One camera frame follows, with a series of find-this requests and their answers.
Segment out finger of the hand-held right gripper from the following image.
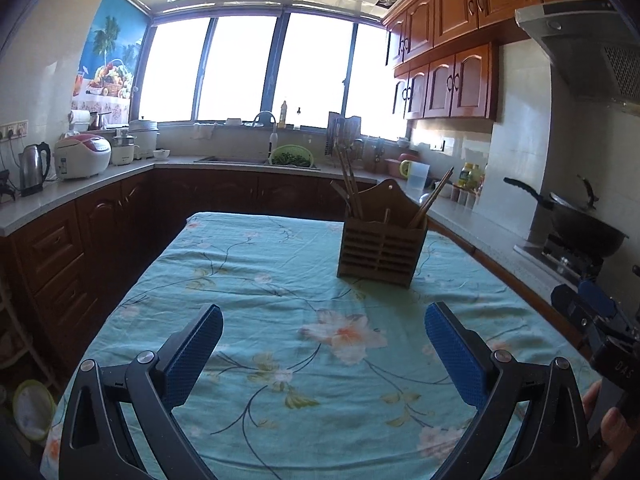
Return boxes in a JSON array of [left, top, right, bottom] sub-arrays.
[[551, 283, 597, 335], [578, 279, 633, 322]]

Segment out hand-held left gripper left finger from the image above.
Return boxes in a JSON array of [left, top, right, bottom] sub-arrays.
[[58, 303, 225, 480]]

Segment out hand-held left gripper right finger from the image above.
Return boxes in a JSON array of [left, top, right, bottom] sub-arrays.
[[424, 302, 592, 480]]

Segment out wooden utensil holder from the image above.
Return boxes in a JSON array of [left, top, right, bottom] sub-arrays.
[[336, 178, 430, 289]]

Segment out dish rack with utensils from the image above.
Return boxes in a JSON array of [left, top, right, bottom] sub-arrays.
[[324, 111, 365, 159]]

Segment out person's right hand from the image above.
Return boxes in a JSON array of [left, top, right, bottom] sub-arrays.
[[581, 379, 640, 480]]

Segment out gas stove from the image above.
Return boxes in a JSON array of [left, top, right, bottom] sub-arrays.
[[513, 233, 640, 292]]

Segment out teal floral tablecloth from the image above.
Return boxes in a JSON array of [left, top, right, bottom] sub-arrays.
[[39, 211, 602, 480]]

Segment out green rimmed white basin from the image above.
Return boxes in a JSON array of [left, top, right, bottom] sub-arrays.
[[12, 378, 56, 442]]

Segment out steel kitchen sink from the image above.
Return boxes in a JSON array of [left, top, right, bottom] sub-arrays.
[[193, 155, 322, 171]]

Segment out small white steamer pot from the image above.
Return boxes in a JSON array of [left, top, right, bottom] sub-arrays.
[[110, 128, 139, 165]]

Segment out green colander with vegetables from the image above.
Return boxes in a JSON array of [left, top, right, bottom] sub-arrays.
[[269, 144, 315, 167]]

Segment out large white rice cooker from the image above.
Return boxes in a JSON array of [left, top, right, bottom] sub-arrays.
[[128, 115, 161, 160]]

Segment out red and white rice cooker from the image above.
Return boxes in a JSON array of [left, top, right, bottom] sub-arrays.
[[53, 133, 112, 181]]

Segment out curved chrome faucet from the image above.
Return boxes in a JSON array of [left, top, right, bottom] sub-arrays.
[[252, 110, 279, 159]]

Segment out steel electric kettle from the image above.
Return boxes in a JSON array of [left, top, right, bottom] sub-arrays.
[[18, 142, 52, 197]]

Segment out steel range hood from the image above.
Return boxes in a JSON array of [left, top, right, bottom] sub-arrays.
[[514, 0, 640, 107]]

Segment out small black charger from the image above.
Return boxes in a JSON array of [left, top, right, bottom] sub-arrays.
[[0, 169, 19, 204]]

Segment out large kitchen window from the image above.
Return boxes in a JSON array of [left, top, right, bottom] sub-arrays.
[[137, 5, 409, 139]]

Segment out wooden upper cabinets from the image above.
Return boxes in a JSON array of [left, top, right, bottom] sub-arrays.
[[383, 0, 607, 122]]

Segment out black wok with handle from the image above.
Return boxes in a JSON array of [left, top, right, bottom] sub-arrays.
[[503, 174, 630, 261]]

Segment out clear jug with green handle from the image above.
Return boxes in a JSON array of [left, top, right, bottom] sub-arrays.
[[398, 159, 432, 194]]

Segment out white wall sockets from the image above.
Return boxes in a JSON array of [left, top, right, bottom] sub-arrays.
[[0, 119, 29, 141]]

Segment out tropical fruit wall poster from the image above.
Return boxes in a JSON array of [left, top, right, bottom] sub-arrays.
[[70, 0, 151, 127]]

